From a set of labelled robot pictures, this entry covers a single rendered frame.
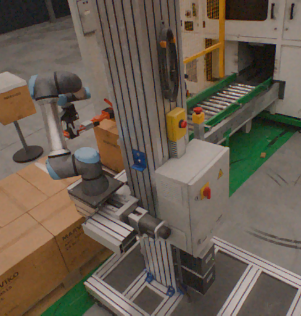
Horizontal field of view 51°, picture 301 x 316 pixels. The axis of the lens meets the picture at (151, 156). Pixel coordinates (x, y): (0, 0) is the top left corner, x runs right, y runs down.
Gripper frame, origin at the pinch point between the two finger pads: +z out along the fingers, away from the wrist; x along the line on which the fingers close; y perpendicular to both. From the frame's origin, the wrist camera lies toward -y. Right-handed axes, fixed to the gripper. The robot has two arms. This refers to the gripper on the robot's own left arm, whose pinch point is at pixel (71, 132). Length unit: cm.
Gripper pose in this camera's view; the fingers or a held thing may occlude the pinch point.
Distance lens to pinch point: 230.4
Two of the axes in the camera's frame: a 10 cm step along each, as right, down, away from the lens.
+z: 1.2, 8.2, 5.5
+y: 6.9, -4.7, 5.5
